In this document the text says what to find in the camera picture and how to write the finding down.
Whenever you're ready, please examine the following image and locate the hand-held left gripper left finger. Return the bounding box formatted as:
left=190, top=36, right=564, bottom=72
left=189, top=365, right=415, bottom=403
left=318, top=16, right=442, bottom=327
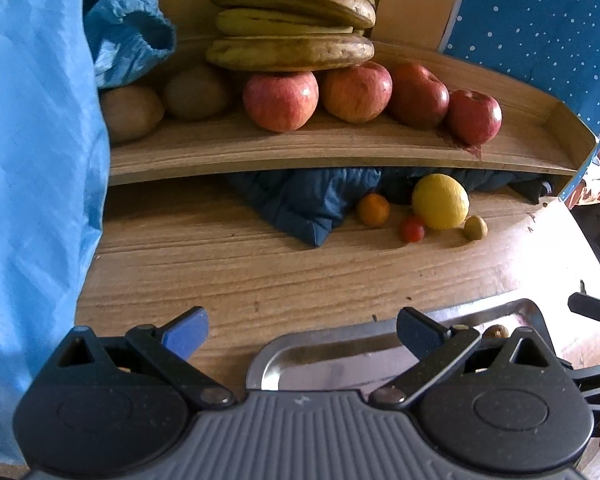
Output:
left=45, top=306, right=237, bottom=408

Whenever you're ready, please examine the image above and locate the blue plastic bag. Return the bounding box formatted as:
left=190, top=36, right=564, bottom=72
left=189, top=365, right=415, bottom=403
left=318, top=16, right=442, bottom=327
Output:
left=82, top=0, right=177, bottom=88

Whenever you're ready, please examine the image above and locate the blue white-dotted fabric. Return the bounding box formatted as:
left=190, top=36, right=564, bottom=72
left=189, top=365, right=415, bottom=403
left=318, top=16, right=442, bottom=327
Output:
left=440, top=0, right=600, bottom=133

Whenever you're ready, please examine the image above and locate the yellow lemon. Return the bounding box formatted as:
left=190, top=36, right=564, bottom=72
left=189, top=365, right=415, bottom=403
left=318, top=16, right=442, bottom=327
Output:
left=411, top=173, right=470, bottom=231

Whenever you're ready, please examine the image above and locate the wooden shelf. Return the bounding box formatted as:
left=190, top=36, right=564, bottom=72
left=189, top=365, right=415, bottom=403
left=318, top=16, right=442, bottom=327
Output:
left=107, top=0, right=598, bottom=187

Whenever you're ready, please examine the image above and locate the red apple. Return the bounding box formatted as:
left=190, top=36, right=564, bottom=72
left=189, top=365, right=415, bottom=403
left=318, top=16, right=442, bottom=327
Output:
left=447, top=89, right=502, bottom=146
left=387, top=62, right=450, bottom=130
left=320, top=61, right=393, bottom=123
left=242, top=71, right=320, bottom=133

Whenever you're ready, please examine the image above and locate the red cherry tomato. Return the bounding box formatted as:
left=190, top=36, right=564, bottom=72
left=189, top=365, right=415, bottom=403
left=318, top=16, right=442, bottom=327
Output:
left=399, top=216, right=426, bottom=243

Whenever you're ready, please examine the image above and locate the metal tray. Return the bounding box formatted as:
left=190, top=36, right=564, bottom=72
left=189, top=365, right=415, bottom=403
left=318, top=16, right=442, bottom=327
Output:
left=246, top=297, right=571, bottom=392

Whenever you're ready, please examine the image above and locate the large brown kiwi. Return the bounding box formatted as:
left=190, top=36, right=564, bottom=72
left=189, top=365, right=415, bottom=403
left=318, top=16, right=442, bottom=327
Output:
left=100, top=85, right=166, bottom=143
left=162, top=64, right=233, bottom=122

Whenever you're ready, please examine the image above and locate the dark blue quilted cloth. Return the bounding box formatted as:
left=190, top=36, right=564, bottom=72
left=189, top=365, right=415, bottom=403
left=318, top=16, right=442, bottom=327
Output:
left=227, top=167, right=553, bottom=248

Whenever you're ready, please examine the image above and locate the yellow banana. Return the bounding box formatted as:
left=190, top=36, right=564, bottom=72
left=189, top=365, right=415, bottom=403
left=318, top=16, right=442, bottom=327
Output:
left=215, top=8, right=356, bottom=37

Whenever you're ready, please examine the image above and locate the small orange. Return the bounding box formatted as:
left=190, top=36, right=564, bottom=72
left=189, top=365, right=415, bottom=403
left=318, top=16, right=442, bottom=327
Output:
left=356, top=193, right=391, bottom=227

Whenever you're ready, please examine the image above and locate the light blue cloth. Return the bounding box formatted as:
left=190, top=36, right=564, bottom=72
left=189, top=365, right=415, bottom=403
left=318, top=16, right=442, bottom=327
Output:
left=0, top=0, right=111, bottom=466

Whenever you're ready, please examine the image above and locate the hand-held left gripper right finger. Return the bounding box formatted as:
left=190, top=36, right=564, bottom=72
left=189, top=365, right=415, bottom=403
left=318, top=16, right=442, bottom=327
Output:
left=370, top=306, right=556, bottom=408

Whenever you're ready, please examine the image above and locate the orange patterned cloth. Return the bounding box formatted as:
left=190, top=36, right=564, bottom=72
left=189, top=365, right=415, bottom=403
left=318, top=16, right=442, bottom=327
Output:
left=567, top=176, right=600, bottom=209

